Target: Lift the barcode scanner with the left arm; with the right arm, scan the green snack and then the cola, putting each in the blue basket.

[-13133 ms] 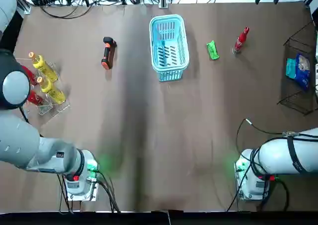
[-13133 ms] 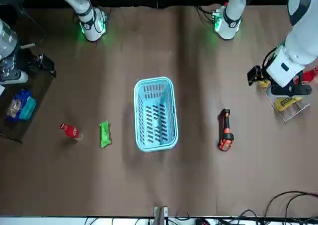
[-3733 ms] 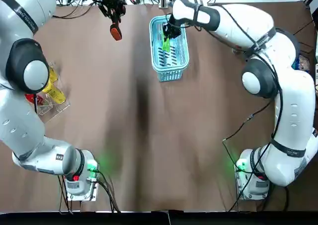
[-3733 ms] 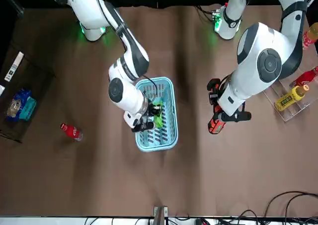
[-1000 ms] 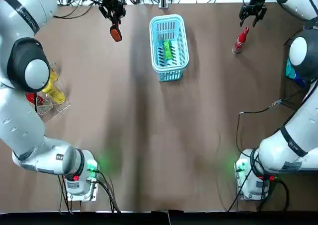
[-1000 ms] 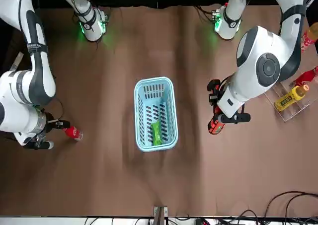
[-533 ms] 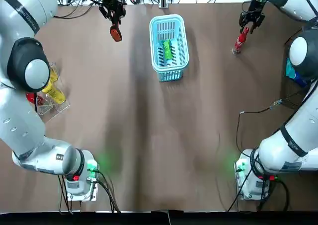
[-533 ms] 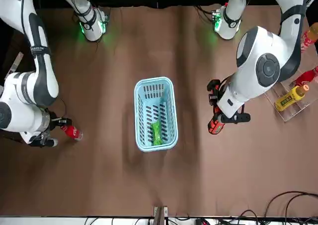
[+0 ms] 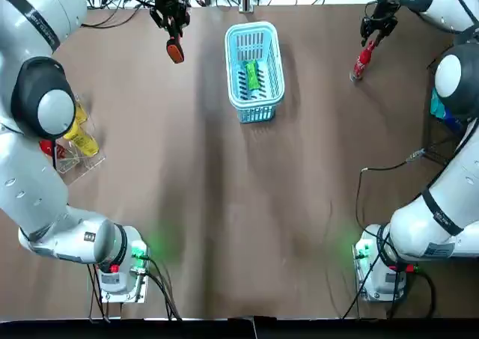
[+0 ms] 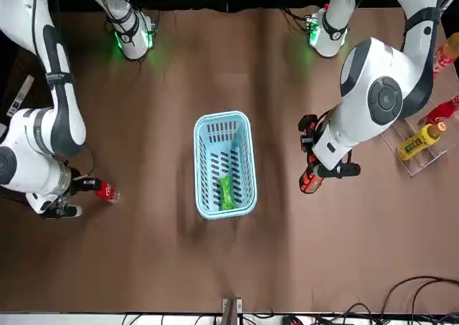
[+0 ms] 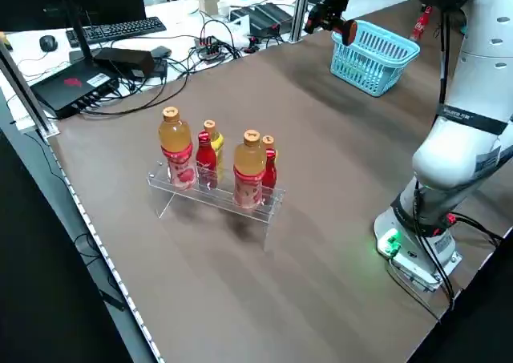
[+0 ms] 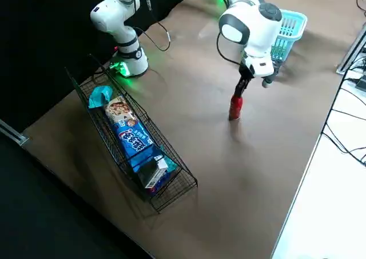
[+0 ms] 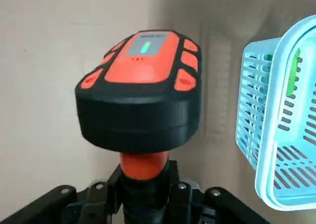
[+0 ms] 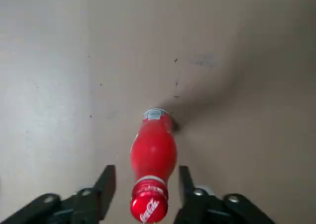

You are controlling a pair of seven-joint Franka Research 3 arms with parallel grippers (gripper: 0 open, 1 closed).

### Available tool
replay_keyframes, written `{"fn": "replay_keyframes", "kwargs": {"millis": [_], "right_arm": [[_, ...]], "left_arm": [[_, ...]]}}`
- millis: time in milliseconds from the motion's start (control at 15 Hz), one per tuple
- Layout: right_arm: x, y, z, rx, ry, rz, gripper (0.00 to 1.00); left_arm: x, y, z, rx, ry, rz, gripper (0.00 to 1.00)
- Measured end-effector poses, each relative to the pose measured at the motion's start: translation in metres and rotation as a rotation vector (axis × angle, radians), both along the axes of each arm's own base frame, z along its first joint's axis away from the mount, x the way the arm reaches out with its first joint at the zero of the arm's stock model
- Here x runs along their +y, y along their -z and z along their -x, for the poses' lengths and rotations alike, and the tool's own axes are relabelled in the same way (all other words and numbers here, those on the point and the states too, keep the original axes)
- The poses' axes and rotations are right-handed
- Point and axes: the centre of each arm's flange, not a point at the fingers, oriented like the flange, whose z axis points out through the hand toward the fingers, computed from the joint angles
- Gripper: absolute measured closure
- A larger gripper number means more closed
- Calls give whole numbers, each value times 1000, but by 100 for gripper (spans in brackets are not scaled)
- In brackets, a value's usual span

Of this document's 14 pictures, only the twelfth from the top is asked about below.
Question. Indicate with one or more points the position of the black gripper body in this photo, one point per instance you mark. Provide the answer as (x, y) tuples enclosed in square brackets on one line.
[(247, 71)]

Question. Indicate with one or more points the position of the light blue plastic basket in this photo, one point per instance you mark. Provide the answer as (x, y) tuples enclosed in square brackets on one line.
[(288, 36)]

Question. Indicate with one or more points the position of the white black carton box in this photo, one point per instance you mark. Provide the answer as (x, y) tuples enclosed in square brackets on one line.
[(151, 176)]

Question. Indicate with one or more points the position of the teal snack packet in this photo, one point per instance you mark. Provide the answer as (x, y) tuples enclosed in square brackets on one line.
[(98, 96)]

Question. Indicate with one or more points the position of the blue cookie packet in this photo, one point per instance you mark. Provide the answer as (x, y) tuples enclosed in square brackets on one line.
[(128, 127)]

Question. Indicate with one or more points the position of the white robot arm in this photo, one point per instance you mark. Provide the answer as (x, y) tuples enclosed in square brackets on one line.
[(251, 27)]

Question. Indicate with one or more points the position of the red cola bottle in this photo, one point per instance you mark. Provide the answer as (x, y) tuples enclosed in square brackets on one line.
[(236, 107)]

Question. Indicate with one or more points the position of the aluminium frame rail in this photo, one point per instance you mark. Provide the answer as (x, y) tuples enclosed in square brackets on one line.
[(14, 133), (350, 53)]

